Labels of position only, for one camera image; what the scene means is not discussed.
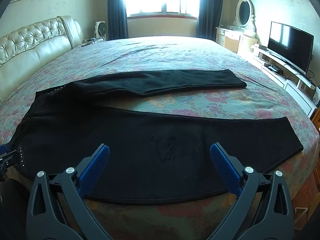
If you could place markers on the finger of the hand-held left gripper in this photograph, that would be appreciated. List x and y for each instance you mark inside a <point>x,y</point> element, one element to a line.
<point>7,157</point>

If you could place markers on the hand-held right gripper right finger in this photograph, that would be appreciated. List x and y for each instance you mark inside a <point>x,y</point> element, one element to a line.
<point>225,166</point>

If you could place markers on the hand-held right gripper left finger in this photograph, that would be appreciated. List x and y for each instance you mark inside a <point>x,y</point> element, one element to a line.
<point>98,163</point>

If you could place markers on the black pants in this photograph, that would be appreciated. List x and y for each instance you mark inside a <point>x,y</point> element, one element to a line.
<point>155,155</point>

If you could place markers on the wooden cabinet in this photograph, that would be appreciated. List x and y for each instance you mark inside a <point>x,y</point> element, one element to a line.
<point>317,120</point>

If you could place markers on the white television stand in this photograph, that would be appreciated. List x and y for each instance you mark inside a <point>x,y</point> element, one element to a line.
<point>295,85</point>

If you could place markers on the black set-top box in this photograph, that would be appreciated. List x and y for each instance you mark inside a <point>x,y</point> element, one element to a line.
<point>273,68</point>

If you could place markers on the small printed box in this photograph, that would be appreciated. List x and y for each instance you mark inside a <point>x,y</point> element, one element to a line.
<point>317,96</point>

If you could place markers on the cream tufted leather headboard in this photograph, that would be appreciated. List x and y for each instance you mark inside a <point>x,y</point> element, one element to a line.
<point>37,45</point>

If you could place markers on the floral bedspread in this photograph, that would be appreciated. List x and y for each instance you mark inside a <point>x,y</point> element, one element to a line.
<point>162,55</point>

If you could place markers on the cream dressing table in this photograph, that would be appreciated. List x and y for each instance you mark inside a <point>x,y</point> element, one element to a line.
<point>230,36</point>

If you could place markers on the white fan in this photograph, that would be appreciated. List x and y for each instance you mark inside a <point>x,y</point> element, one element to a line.
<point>100,30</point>

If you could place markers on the black flat television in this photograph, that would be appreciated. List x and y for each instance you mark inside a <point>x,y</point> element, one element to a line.
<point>290,45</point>

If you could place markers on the white oval vanity mirror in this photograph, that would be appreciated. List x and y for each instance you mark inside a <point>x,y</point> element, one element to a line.
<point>244,12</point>

